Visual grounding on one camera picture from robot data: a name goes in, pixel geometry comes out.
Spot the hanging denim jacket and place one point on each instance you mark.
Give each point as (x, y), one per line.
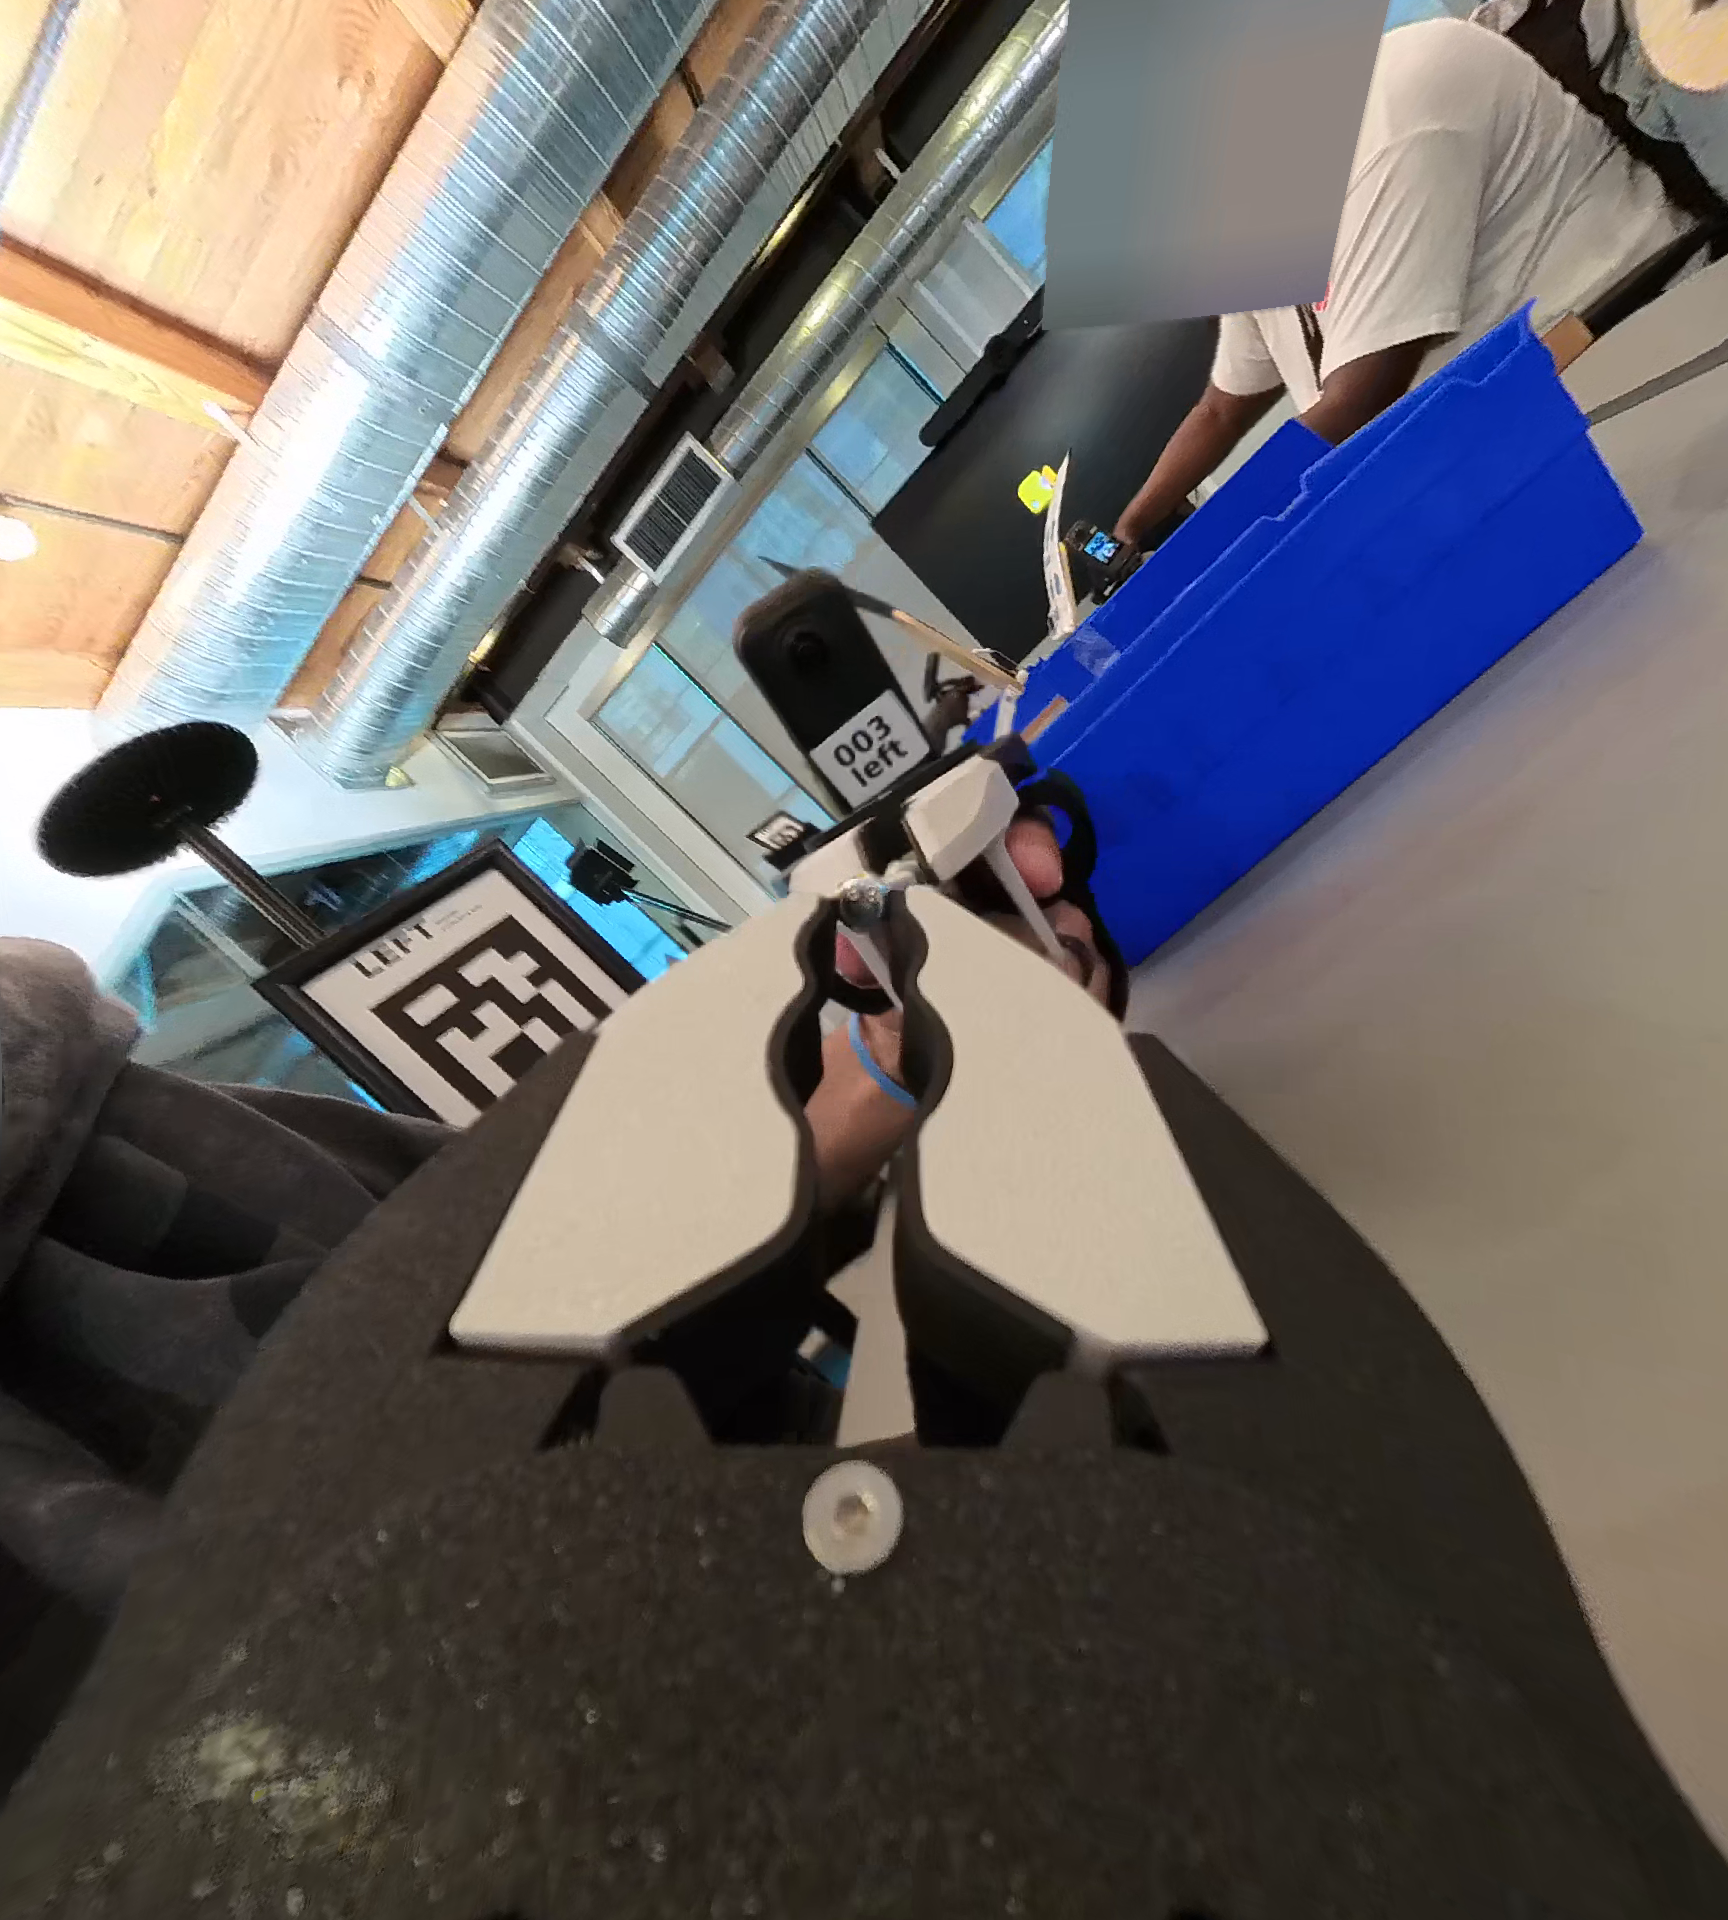
(1689, 135)

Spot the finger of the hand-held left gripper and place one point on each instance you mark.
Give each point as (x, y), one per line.
(848, 875)
(973, 819)

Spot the blue plastic bin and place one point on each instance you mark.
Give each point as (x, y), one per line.
(1328, 674)

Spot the small marker sign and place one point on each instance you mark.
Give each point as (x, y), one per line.
(783, 834)

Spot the white air vent grille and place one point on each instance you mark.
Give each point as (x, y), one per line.
(668, 507)

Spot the large silver air duct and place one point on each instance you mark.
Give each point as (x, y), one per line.
(399, 375)

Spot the black video bar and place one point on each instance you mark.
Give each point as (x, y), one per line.
(976, 383)

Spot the black display screen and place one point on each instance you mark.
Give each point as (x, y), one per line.
(985, 495)

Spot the blue wristband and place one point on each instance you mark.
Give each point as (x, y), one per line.
(882, 1083)

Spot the document stand with black board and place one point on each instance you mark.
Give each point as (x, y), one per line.
(954, 649)

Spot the framed marker sign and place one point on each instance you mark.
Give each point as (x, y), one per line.
(505, 991)

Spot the black round disc on pole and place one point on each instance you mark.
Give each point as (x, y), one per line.
(144, 795)

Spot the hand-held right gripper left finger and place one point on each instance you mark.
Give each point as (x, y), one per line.
(655, 1170)

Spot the white sheet with yellow mark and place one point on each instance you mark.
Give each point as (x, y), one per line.
(1059, 555)

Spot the person's left hand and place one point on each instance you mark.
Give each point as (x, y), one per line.
(1040, 866)

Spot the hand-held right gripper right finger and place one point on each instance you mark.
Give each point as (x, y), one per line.
(1074, 1170)

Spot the ceiling light bulb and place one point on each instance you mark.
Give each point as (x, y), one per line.
(3, 535)

